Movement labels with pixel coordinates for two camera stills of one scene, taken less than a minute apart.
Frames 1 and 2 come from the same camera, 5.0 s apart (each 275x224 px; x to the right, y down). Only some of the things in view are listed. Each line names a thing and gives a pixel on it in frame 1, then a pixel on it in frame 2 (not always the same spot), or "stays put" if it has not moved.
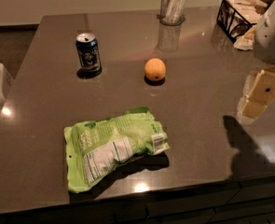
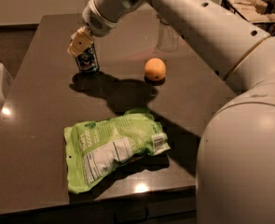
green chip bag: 92,147 stays put
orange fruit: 155,69 stays put
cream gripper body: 271,38 -> 99,23
